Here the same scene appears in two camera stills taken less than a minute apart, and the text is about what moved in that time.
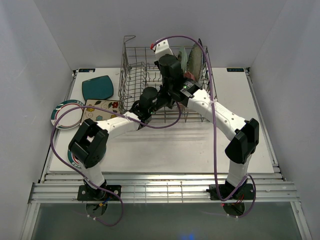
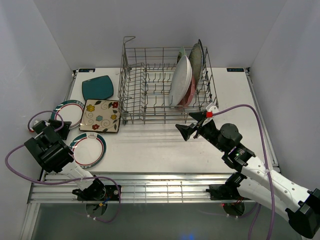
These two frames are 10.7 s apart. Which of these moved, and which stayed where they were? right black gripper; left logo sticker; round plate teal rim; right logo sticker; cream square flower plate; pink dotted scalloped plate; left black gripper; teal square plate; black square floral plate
Moved: pink dotted scalloped plate; right black gripper; left black gripper
Stayed: cream square flower plate; right logo sticker; teal square plate; left logo sticker; round plate teal rim; black square floral plate
